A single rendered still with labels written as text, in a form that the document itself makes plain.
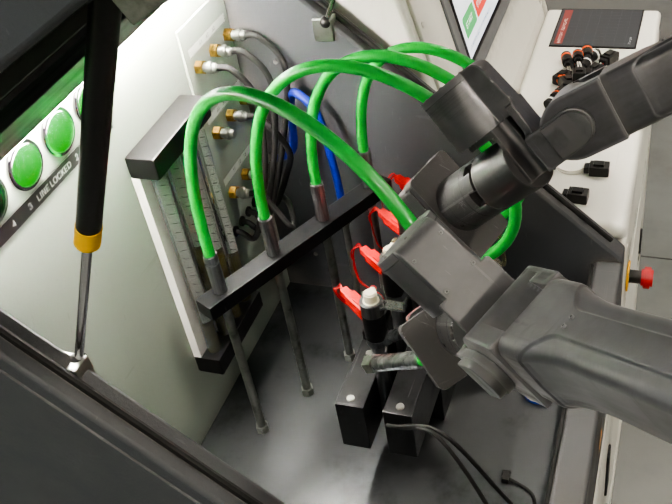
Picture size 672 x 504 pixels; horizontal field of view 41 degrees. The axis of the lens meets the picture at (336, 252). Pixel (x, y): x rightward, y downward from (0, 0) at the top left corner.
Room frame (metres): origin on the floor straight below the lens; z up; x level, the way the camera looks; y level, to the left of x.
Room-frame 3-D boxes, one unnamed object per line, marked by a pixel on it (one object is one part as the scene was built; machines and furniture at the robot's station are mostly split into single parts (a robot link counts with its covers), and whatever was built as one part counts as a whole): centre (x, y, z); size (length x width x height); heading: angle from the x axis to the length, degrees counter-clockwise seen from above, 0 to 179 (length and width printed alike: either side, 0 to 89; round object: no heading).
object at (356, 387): (0.88, -0.08, 0.91); 0.34 x 0.10 x 0.15; 154
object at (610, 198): (1.34, -0.47, 0.97); 0.70 x 0.22 x 0.03; 154
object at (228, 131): (1.11, 0.10, 1.20); 0.13 x 0.03 x 0.31; 154
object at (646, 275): (1.06, -0.48, 0.80); 0.05 x 0.04 x 0.05; 154
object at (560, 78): (1.37, -0.48, 1.01); 0.23 x 0.11 x 0.06; 154
